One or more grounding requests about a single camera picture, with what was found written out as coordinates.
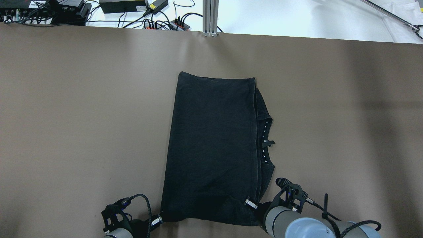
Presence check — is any black power adapter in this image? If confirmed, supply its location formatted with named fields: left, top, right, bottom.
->
left=143, top=0, right=168, bottom=17

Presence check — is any aluminium frame post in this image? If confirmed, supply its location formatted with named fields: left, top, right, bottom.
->
left=202, top=0, right=219, bottom=37

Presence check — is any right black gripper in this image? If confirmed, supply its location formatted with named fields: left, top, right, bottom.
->
left=244, top=178, right=308, bottom=225

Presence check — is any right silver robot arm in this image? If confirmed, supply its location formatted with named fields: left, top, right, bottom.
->
left=244, top=178, right=382, bottom=238

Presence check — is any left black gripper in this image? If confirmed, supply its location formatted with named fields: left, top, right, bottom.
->
left=101, top=197, right=164, bottom=238

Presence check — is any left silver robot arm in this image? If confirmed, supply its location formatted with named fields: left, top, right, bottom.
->
left=101, top=193, right=164, bottom=238

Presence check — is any orange grey USB hub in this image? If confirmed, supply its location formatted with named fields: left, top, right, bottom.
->
left=170, top=19, right=191, bottom=31

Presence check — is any dark navy printed t-shirt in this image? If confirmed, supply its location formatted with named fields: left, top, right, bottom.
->
left=160, top=72, right=275, bottom=226

